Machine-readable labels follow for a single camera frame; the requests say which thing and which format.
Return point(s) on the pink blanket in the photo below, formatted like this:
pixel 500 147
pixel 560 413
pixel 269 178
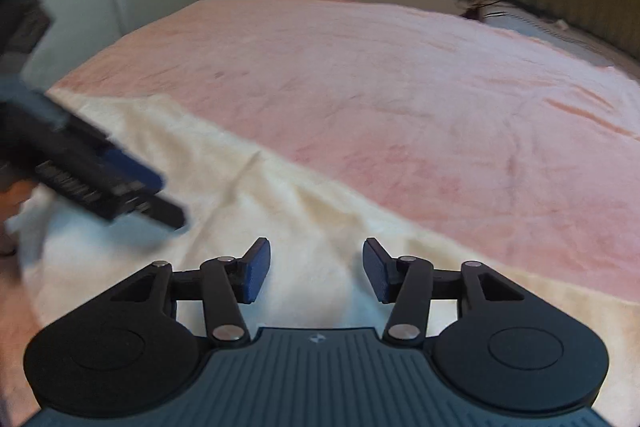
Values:
pixel 390 97

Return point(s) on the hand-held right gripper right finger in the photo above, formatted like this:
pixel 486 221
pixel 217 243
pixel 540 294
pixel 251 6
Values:
pixel 376 269

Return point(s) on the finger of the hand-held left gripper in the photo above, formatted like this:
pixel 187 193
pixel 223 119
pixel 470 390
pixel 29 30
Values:
pixel 137 169
pixel 160 209

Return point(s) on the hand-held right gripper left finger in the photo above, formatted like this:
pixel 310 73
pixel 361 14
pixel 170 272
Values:
pixel 256 269

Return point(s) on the pale blue pillow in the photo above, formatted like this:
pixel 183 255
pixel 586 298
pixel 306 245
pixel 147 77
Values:
pixel 545 29

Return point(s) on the cream white towel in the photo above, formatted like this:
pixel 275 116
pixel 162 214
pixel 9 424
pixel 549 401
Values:
pixel 310 227

